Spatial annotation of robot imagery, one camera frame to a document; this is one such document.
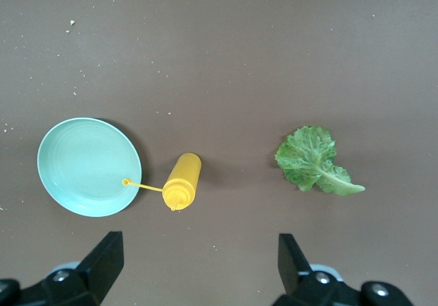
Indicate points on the green lettuce leaf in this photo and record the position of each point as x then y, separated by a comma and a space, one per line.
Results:
306, 157

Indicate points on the mint green plate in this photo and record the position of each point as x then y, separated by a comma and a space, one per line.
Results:
85, 165

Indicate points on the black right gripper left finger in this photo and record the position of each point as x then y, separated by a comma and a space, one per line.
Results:
85, 282

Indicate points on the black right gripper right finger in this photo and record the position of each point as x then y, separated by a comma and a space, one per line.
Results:
308, 289

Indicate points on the yellow squeeze bottle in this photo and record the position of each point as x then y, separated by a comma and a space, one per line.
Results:
183, 177

